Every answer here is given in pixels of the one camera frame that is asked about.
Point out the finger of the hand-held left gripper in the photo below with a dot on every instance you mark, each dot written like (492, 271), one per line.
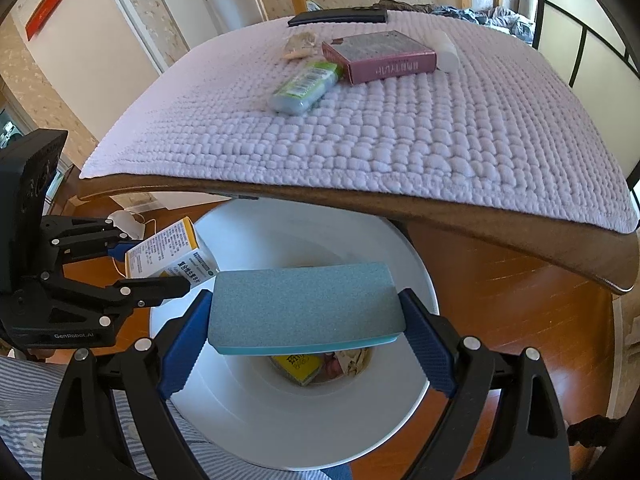
(90, 232)
(150, 289)

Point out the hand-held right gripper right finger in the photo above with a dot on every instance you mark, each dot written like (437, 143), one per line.
(430, 347)

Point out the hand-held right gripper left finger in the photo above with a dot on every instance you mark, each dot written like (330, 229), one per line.
(182, 355)

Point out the yellow and white box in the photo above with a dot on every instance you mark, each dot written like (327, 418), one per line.
(165, 255)

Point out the yellow packet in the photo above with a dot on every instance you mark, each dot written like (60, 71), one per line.
(295, 367)

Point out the white bin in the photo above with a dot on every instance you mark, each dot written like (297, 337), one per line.
(280, 425)

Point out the teal box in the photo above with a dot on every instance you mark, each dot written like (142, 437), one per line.
(300, 305)

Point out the crumpled paper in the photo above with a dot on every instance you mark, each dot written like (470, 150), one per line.
(356, 360)

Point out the pink wrapper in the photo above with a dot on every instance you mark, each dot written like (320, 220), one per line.
(332, 367)

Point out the blue striped shirt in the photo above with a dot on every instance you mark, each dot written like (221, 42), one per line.
(25, 410)

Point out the dark object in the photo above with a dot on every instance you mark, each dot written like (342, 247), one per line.
(595, 430)

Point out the purple quilted blanket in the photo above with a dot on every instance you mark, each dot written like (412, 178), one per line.
(375, 135)

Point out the green and white tube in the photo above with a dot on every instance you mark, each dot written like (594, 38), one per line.
(305, 85)

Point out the white wardrobe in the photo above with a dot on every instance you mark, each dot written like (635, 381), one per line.
(220, 0)

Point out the clear snack packet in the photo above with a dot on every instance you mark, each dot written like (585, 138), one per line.
(300, 45)

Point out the pink box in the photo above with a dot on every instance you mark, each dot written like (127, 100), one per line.
(380, 55)

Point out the white bottle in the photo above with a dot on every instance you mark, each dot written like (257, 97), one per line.
(445, 50)

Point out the black phone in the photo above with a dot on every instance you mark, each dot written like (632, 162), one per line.
(340, 16)

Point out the blue duvet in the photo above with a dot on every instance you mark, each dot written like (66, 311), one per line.
(505, 20)

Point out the brown cloth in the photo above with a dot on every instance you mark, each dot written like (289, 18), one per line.
(405, 6)

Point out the black framed sliding door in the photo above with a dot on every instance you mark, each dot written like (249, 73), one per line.
(590, 35)

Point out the red and white wall poster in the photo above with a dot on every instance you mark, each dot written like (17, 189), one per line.
(45, 5)

